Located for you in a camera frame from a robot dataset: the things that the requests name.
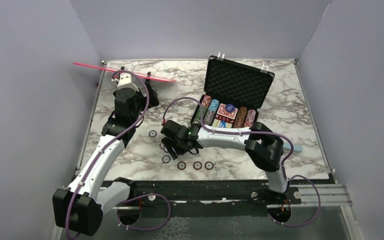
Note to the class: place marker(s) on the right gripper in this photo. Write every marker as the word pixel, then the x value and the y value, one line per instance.
pixel 167 143

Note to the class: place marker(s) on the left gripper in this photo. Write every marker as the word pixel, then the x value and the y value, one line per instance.
pixel 153 100

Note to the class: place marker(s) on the orange black poker chip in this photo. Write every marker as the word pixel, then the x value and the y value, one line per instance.
pixel 208 165
pixel 197 165
pixel 181 165

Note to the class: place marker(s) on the blue ten poker chip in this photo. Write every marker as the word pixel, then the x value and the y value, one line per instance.
pixel 152 133

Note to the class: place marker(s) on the blue yellow card deck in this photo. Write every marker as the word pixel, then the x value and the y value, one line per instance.
pixel 221 124

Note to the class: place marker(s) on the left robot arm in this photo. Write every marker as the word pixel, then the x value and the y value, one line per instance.
pixel 81 206

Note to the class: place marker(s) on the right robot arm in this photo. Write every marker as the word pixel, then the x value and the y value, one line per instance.
pixel 264 147

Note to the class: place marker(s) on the red white chip stack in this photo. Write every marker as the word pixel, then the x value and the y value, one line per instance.
pixel 201 113

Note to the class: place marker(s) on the light blue chip stack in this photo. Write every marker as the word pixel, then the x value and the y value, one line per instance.
pixel 211 111

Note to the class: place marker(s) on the red dice row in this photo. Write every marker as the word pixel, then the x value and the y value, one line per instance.
pixel 224 119

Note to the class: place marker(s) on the red playing card deck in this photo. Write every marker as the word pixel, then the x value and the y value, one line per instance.
pixel 222 111

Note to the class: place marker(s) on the blue small blind button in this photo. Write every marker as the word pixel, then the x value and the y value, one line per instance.
pixel 229 108

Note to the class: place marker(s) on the orange black chip stack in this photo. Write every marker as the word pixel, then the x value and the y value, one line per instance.
pixel 240 118

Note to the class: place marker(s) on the black poker chip case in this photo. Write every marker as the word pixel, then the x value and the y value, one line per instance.
pixel 235 83

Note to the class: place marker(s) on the purple red chip stack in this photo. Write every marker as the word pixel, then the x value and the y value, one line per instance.
pixel 250 118

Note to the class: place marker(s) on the light blue eraser block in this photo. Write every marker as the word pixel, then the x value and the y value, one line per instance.
pixel 297 148

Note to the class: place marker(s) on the metal wire stand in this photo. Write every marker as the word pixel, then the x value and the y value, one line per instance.
pixel 136 76

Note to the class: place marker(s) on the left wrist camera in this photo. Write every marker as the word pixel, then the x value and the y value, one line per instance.
pixel 125 81

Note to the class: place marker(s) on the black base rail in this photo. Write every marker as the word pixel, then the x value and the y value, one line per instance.
pixel 209 198

